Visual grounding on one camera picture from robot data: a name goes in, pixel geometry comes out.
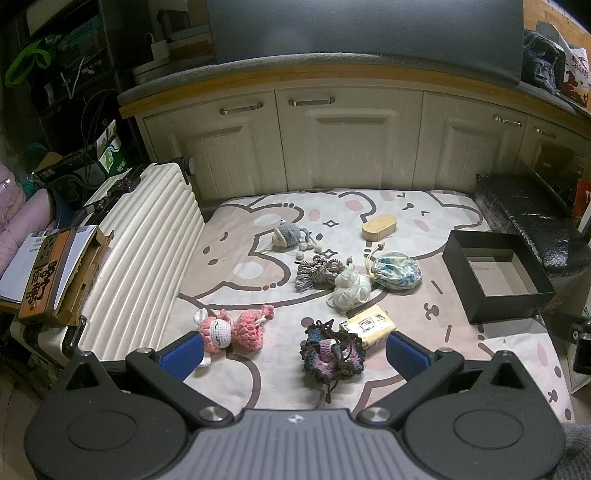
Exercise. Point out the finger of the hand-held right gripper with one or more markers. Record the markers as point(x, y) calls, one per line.
point(582, 346)

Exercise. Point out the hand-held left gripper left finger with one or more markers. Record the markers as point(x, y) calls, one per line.
point(182, 357)

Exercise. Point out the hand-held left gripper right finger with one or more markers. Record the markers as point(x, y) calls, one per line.
point(407, 357)

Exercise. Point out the yellow packet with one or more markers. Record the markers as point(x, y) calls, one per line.
point(369, 325)

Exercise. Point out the pink crochet bunny doll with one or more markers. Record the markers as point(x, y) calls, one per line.
point(247, 327)

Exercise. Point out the dark multicolour crochet piece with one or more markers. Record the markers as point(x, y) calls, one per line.
point(323, 350)

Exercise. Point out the white yarn ball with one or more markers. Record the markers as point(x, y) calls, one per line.
point(350, 288)

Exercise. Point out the grey tassel yarn bundle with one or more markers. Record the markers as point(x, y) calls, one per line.
point(316, 273)

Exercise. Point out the oval wooden box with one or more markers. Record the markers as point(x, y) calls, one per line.
point(379, 227)

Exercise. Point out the grey crochet mouse doll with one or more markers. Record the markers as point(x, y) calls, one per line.
point(282, 236)

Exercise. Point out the glossy black box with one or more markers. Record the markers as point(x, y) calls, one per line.
point(568, 300)

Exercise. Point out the white ribbed suitcase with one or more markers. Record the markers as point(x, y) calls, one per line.
point(152, 258)

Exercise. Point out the grey cloth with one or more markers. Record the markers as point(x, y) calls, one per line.
point(579, 452)

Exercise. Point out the cardboard tray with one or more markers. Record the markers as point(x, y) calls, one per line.
point(83, 286)

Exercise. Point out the cartoon bear printed blanket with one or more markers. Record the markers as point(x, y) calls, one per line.
point(240, 240)

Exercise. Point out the black plastic wrapped package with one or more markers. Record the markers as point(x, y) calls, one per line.
point(531, 217)

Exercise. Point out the red printed box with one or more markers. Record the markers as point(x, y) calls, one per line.
point(584, 198)

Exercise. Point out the orange printed box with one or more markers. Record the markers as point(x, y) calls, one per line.
point(44, 277)

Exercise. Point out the white paper sheets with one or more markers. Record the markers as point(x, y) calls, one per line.
point(18, 272)

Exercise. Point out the brown cardboard flap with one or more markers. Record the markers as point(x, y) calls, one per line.
point(554, 159)

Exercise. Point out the cream cabinet door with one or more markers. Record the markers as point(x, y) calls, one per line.
point(461, 147)
point(207, 152)
point(572, 134)
point(351, 147)

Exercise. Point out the green white carton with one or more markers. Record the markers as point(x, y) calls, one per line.
point(113, 159)

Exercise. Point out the pink padded clothing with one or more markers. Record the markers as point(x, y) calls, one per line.
point(18, 217)

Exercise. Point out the black flat carton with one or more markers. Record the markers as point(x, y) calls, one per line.
point(64, 168)

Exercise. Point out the white red printed bag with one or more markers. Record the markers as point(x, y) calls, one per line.
point(577, 74)

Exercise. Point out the white round appliance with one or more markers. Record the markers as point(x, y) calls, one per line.
point(152, 74)

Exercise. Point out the wooden bench top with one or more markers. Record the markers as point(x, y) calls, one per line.
point(346, 76)

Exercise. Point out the black puffer jacket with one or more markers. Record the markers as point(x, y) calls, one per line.
point(542, 60)

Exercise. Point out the grey bench cushion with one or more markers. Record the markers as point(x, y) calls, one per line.
point(323, 60)

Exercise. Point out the white power adapter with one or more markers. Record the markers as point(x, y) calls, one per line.
point(158, 48)

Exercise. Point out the dark grey back cushion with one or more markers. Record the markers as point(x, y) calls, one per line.
point(369, 27)

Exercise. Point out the dark shelf rack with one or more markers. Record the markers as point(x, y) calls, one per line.
point(122, 27)

